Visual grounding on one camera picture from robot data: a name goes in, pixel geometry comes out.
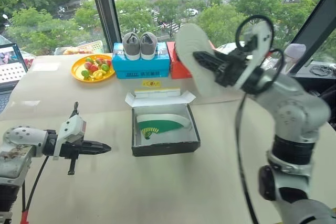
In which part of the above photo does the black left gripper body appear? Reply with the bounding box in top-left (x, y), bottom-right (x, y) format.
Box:
top-left (59, 140), bottom-right (86, 175)

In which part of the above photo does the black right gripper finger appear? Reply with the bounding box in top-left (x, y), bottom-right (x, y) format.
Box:
top-left (193, 50), bottom-right (229, 73)
top-left (213, 49), bottom-right (238, 58)

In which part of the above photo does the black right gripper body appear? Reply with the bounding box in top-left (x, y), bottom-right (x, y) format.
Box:
top-left (214, 47), bottom-right (255, 88)

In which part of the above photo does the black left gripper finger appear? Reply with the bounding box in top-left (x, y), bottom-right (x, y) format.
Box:
top-left (82, 148), bottom-right (111, 156)
top-left (82, 141), bottom-right (112, 151)

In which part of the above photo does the red shoebox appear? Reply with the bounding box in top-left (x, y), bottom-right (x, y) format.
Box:
top-left (166, 40), bottom-right (216, 80)

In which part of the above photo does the blue shoebox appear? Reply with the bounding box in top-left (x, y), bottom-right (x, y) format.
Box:
top-left (111, 41), bottom-right (170, 80)

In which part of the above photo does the open black shoebox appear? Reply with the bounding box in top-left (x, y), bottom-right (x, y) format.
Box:
top-left (124, 90), bottom-right (202, 158)

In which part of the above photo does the open laptop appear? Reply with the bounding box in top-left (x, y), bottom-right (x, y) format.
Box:
top-left (0, 42), bottom-right (29, 115)

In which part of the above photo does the grey sneaker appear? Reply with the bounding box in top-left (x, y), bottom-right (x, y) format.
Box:
top-left (139, 32), bottom-right (159, 61)
top-left (122, 32), bottom-right (141, 61)

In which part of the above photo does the yellow sticker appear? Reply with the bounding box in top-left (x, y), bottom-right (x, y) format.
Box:
top-left (142, 80), bottom-right (161, 88)

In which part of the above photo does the pale purple knit hat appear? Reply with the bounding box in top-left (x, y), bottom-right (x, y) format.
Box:
top-left (284, 43), bottom-right (307, 74)

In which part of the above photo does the white sneaker with green sole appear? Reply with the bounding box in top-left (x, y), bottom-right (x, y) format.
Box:
top-left (135, 113), bottom-right (193, 141)

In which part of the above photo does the yellow toy fruit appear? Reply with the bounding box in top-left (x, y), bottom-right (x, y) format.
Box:
top-left (92, 70), bottom-right (106, 81)

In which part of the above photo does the yellow plastic plate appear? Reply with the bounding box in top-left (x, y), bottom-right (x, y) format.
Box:
top-left (71, 54), bottom-right (116, 82)

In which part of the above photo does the white plastic basket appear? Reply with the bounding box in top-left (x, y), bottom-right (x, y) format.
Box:
top-left (54, 40), bottom-right (104, 56)

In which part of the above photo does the clear plastic bag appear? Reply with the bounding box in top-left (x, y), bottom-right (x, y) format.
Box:
top-left (18, 50), bottom-right (37, 70)

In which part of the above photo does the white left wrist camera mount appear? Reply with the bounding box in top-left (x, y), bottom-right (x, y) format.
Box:
top-left (53, 115), bottom-right (88, 161)

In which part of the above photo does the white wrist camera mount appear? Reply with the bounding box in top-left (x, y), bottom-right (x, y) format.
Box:
top-left (235, 21), bottom-right (274, 91)
top-left (53, 115), bottom-right (88, 161)

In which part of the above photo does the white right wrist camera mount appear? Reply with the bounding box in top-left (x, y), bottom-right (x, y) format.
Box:
top-left (235, 21), bottom-right (274, 91)

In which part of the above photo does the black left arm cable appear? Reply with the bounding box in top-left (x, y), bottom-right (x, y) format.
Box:
top-left (20, 155), bottom-right (50, 224)

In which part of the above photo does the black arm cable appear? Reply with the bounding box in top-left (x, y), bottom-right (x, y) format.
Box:
top-left (234, 15), bottom-right (286, 224)
top-left (20, 155), bottom-right (50, 224)

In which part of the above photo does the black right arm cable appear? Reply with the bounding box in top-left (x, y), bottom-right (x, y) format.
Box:
top-left (234, 15), bottom-right (286, 224)

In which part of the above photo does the dark slanted window frame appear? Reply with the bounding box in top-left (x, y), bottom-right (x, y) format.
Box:
top-left (288, 0), bottom-right (336, 76)

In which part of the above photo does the black cable bundle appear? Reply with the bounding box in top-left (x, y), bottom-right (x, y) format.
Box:
top-left (309, 63), bottom-right (336, 77)

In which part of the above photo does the dark window post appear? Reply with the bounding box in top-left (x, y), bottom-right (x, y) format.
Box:
top-left (86, 0), bottom-right (123, 54)

